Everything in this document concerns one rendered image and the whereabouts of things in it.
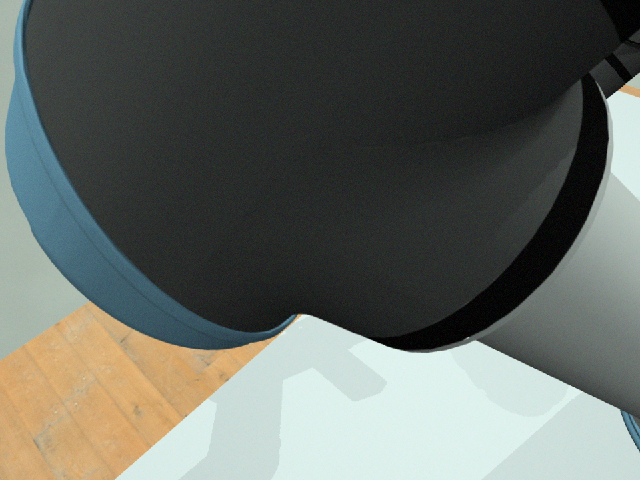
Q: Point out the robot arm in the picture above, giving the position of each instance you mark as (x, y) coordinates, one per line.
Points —
(416, 172)

